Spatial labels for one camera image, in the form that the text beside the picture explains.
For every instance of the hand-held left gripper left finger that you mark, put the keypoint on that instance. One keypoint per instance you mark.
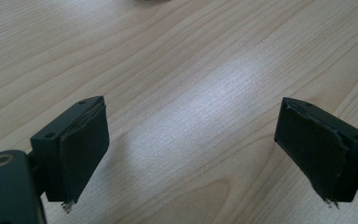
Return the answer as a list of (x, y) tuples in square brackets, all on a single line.
[(74, 147)]

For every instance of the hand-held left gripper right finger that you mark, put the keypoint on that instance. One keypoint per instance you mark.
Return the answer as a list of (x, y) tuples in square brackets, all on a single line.
[(320, 147)]

